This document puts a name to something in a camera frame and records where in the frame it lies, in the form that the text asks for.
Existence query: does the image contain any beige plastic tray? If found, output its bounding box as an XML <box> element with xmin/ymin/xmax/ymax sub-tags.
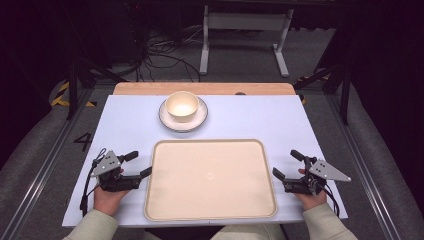
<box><xmin>143</xmin><ymin>138</ymin><xmax>278</xmax><ymax>222</ymax></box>

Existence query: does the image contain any person's lap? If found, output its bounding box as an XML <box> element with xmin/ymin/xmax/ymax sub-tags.
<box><xmin>209</xmin><ymin>223</ymin><xmax>288</xmax><ymax>240</ymax></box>

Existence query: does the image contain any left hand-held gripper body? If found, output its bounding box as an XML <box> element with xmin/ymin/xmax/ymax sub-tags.
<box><xmin>90</xmin><ymin>149</ymin><xmax>142</xmax><ymax>193</ymax></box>

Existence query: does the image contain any white plate with dark rim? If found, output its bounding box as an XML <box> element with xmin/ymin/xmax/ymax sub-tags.
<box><xmin>158</xmin><ymin>96</ymin><xmax>209</xmax><ymax>133</ymax></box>

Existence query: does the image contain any white table board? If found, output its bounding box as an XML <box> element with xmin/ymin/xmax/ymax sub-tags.
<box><xmin>61</xmin><ymin>94</ymin><xmax>349</xmax><ymax>229</ymax></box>

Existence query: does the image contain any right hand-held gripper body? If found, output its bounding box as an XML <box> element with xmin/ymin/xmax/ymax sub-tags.
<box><xmin>282</xmin><ymin>155</ymin><xmax>352</xmax><ymax>196</ymax></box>

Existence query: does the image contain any person's right hand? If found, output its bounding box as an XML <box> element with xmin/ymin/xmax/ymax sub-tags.
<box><xmin>294</xmin><ymin>167</ymin><xmax>328</xmax><ymax>212</ymax></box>

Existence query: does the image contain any white metal stand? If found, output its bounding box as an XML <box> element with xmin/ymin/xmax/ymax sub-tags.
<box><xmin>199</xmin><ymin>4</ymin><xmax>295</xmax><ymax>78</ymax></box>

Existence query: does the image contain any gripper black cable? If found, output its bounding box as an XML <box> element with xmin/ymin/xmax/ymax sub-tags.
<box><xmin>79</xmin><ymin>147</ymin><xmax>108</xmax><ymax>218</ymax></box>
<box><xmin>319</xmin><ymin>182</ymin><xmax>341</xmax><ymax>218</ymax></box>

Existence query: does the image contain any wooden table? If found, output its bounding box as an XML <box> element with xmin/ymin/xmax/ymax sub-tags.
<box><xmin>112</xmin><ymin>81</ymin><xmax>297</xmax><ymax>96</ymax></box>

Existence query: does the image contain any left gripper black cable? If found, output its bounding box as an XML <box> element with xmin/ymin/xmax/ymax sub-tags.
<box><xmin>79</xmin><ymin>147</ymin><xmax>108</xmax><ymax>218</ymax></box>

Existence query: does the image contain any cream bowl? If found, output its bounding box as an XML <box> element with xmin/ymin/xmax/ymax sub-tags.
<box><xmin>165</xmin><ymin>90</ymin><xmax>200</xmax><ymax>124</ymax></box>

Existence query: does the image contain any bundle of floor cables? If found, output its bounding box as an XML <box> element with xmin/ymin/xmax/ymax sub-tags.
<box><xmin>133</xmin><ymin>19</ymin><xmax>205</xmax><ymax>83</ymax></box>

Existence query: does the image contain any person's left hand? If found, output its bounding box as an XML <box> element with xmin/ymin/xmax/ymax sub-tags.
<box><xmin>92</xmin><ymin>167</ymin><xmax>132</xmax><ymax>217</ymax></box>

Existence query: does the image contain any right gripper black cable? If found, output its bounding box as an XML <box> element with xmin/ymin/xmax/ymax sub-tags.
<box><xmin>319</xmin><ymin>182</ymin><xmax>341</xmax><ymax>218</ymax></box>

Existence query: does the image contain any black metal stand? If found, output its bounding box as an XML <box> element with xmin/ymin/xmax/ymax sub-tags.
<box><xmin>293</xmin><ymin>49</ymin><xmax>351</xmax><ymax>126</ymax></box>
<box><xmin>65</xmin><ymin>33</ymin><xmax>129</xmax><ymax>122</ymax></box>

